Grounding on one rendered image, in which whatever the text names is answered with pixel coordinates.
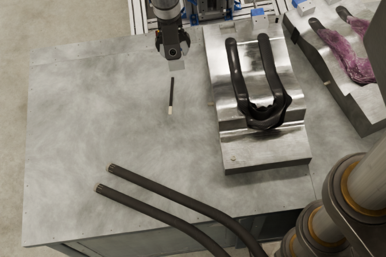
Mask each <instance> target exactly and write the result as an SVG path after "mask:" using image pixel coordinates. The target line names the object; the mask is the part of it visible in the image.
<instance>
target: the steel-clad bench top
mask: <svg viewBox="0 0 386 257"><path fill-rule="evenodd" d="M273 16H277V15H272V16H268V17H273ZM278 16H279V18H280V23H281V27H282V30H283V34H284V39H285V43H286V47H287V51H288V55H289V60H290V63H291V67H292V70H293V72H294V75H295V77H296V79H297V81H298V83H299V85H300V87H301V89H302V92H303V96H304V100H305V103H306V113H305V116H304V126H305V129H306V134H307V138H308V142H309V145H310V149H311V154H312V159H311V161H310V163H309V164H306V165H298V166H290V167H285V168H277V169H269V170H260V171H256V172H248V173H240V174H231V175H225V172H224V168H223V161H222V154H221V147H220V143H219V136H218V129H217V122H216V118H215V111H214V106H208V104H207V103H208V102H212V101H213V97H212V93H211V86H210V79H209V72H208V67H207V61H206V54H205V49H204V43H203V29H202V26H207V25H201V26H193V27H189V28H183V29H184V32H187V33H188V34H189V35H190V40H191V43H190V49H189V51H188V53H187V55H186V56H184V64H185V69H184V70H179V71H169V66H168V60H167V59H165V58H164V57H163V56H162V55H161V54H160V53H159V52H158V51H157V48H156V46H155V38H156V33H155V32H151V33H144V34H135V35H131V36H123V37H114V38H107V39H102V40H94V41H86V42H78V43H73V44H65V45H57V46H49V47H44V48H36V49H30V62H29V87H28V111H27V125H26V150H25V175H24V201H23V214H22V239H21V247H25V246H33V245H38V244H46V243H54V242H62V241H67V240H75V239H83V238H88V237H96V236H105V235H112V234H118V233H125V232H134V231H142V230H147V229H155V228H163V227H171V226H170V225H168V224H166V223H163V222H161V221H158V220H156V219H154V218H152V217H150V216H147V215H145V214H143V213H141V212H139V211H136V210H134V209H132V208H129V207H127V206H126V205H123V204H121V203H118V202H116V201H114V200H112V199H110V198H107V197H105V196H103V195H101V194H99V193H97V192H94V190H93V188H94V185H95V184H96V183H100V184H103V185H105V186H108V187H109V188H112V189H114V190H117V191H119V192H121V193H123V194H126V195H128V196H130V197H132V198H135V199H137V200H140V201H142V202H144V203H146V204H149V205H151V206H153V207H155V208H158V209H161V210H162V211H164V212H167V213H170V214H172V215H174V216H176V217H178V218H180V219H183V220H185V221H186V222H188V223H190V224H192V223H200V222H205V221H213V219H211V218H209V217H207V216H205V215H203V214H201V213H198V212H196V211H193V210H192V209H190V208H187V207H185V206H183V205H180V204H178V203H176V202H174V201H172V200H169V199H167V198H165V197H163V196H161V195H159V194H156V193H154V192H151V191H150V190H147V189H145V188H143V187H141V186H138V185H136V184H134V183H132V182H130V181H128V180H125V179H123V178H121V177H119V176H116V175H114V174H112V173H110V172H107V171H106V165H107V164H108V163H109V162H111V163H113V164H116V165H118V166H120V167H122V168H125V169H127V170H130V171H131V172H133V173H136V174H139V175H141V176H143V177H145V178H148V179H150V180H152V181H154V182H157V183H159V184H161V185H164V186H166V187H168V188H170V189H173V190H175V191H177V192H179V193H182V194H184V195H186V196H188V197H191V198H193V199H196V200H198V201H200V202H202V203H205V204H207V205H209V206H211V207H213V208H216V209H218V210H220V211H222V212H224V213H225V214H227V215H229V216H230V217H232V218H234V217H242V216H251V215H259V214H263V213H272V212H280V211H288V210H293V209H301V208H305V207H306V206H307V204H309V203H311V202H313V201H315V200H319V199H322V186H323V182H324V180H325V178H326V176H327V174H328V173H329V171H330V170H331V168H332V167H333V166H334V165H335V164H336V163H337V162H338V161H339V159H341V158H343V157H345V156H346V155H348V154H353V153H356V152H368V151H369V150H370V149H371V147H372V146H373V145H374V144H375V143H376V142H377V140H378V139H379V138H380V137H381V136H382V135H383V134H384V132H385V131H386V128H383V129H381V130H379V131H377V132H375V133H373V134H371V135H368V136H366V137H364V138H361V137H360V136H359V134H358V133H357V131H356V130H355V128H354V127H353V125H352V124H351V122H350V121H349V119H348V118H347V117H346V115H345V114H344V112H343V111H342V109H341V108H340V106H339V105H338V103H337V102H336V101H335V99H334V98H333V96H332V94H331V93H330V91H329V90H328V89H327V87H326V86H324V85H323V81H322V80H321V78H320V77H319V75H318V74H317V72H316V71H315V69H314V68H313V66H312V65H311V64H310V62H309V61H308V59H307V57H306V56H305V55H304V53H303V52H302V50H301V49H300V47H299V46H298V44H297V43H296V44H294V43H293V42H292V40H291V34H290V32H289V31H288V29H287V28H286V27H285V25H284V24H283V17H284V15H283V14H280V15H278ZM246 20H251V19H246ZM238 21H243V20H238ZM234 22H236V21H230V22H222V23H217V24H220V26H225V25H233V24H234ZM209 25H215V24H209ZM194 29H195V30H194ZM171 77H174V84H173V99H172V114H168V112H169V97H170V89H171Z"/></svg>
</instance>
